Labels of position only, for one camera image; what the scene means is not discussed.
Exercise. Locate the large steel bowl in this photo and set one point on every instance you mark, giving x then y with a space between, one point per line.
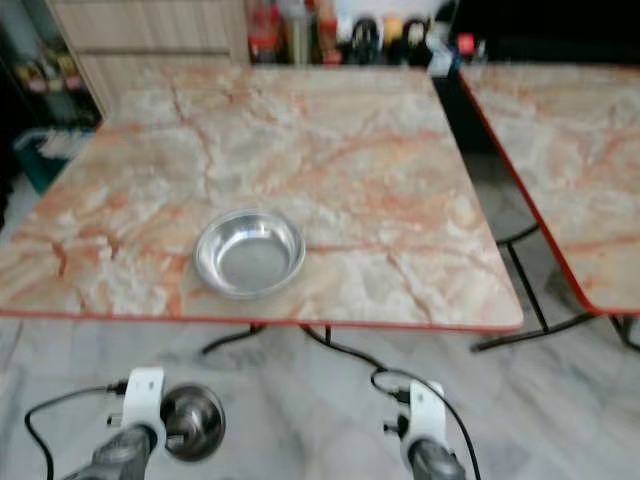
249 253

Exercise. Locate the steel canister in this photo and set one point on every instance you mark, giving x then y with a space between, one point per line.
300 40

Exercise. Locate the light wood cabinet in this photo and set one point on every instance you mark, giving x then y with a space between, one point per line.
160 45

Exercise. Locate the dark glass bottle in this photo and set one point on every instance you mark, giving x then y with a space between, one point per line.
363 42
415 42

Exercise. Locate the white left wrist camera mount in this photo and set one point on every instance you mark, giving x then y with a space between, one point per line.
143 398

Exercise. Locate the marble pattern folding table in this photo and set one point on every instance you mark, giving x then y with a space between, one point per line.
570 150
310 150

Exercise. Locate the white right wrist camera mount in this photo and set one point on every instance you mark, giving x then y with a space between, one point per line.
427 415

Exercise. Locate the black cabinet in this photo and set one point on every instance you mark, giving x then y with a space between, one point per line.
550 28

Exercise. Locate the yellow cap bottle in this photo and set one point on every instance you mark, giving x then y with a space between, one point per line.
390 32

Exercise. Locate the black shelf with jars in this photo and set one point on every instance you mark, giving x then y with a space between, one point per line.
40 65

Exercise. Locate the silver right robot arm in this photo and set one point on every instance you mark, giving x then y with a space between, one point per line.
438 462

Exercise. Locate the green plastic bin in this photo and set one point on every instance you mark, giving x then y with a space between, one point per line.
42 158

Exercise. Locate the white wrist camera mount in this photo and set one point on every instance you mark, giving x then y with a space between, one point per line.
427 415
143 398

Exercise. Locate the small white bottle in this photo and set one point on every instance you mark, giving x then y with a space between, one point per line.
440 60

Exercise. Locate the red sauce bottle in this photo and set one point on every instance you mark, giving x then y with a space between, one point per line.
328 30
263 30

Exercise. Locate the small steel bowl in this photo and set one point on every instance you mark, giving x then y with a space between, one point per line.
192 422

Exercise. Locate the small red cap jar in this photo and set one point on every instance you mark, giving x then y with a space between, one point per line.
466 45

